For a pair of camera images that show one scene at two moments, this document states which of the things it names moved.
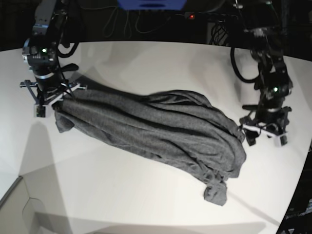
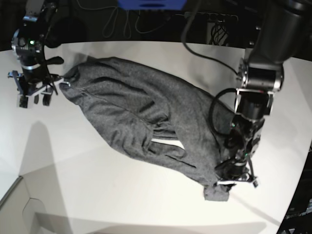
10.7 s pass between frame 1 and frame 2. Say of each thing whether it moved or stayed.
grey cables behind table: stayed
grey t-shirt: moved
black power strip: stayed
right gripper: moved
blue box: stayed
